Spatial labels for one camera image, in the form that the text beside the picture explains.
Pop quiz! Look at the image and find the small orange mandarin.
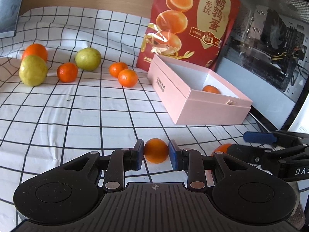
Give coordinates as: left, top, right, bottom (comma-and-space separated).
143, 138, 169, 163

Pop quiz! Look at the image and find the green guava fruit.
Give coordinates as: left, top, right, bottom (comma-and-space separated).
75, 47, 102, 71

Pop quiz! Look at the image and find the large orange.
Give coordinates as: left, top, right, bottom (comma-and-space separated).
21, 43, 48, 62

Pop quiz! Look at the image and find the pink gift box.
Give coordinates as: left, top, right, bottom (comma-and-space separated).
148, 55, 252, 125

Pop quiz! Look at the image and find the mandarin inside box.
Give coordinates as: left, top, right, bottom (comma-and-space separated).
202, 85, 221, 94

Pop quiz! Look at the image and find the glass panel computer case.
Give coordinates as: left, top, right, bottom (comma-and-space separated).
216, 0, 308, 131

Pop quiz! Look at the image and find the white grid tablecloth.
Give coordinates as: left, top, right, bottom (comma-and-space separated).
1, 6, 261, 231

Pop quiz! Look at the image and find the red snack bag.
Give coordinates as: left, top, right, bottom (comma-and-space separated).
137, 0, 240, 71

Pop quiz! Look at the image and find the black monitor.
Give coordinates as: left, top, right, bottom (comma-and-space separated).
0, 0, 22, 39

